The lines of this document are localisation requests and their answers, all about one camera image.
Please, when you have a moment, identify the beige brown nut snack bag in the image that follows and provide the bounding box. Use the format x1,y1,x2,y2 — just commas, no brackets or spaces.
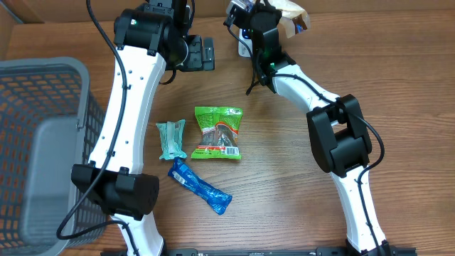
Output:
269,0,311,38

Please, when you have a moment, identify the green snack bag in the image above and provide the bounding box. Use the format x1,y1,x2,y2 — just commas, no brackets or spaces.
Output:
191,107,243,160

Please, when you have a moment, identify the grey plastic mesh basket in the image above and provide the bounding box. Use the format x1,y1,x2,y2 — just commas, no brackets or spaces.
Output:
1,57,107,255

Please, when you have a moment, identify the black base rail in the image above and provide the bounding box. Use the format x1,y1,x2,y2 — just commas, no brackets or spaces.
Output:
166,245,417,256

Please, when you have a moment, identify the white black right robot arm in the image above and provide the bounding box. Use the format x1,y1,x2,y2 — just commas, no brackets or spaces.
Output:
245,1,392,255

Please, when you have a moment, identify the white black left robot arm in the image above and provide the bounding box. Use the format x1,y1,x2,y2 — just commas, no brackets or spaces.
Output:
71,0,214,255

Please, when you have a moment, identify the white barcode scanner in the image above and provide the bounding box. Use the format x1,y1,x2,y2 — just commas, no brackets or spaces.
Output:
238,29,252,58

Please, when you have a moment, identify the light teal snack packet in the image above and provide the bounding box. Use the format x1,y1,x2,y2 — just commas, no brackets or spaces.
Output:
156,119,187,160

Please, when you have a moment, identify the blue snack packet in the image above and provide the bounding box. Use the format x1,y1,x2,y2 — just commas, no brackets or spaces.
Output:
168,158,232,215

